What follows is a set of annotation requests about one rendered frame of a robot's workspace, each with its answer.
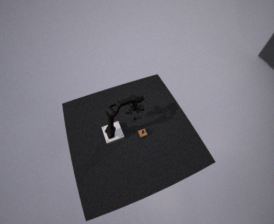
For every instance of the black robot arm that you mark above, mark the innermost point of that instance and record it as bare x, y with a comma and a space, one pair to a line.
132, 101

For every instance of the tan wooden block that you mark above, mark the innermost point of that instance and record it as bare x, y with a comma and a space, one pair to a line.
142, 135

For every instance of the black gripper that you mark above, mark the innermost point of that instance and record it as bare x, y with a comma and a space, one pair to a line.
138, 109

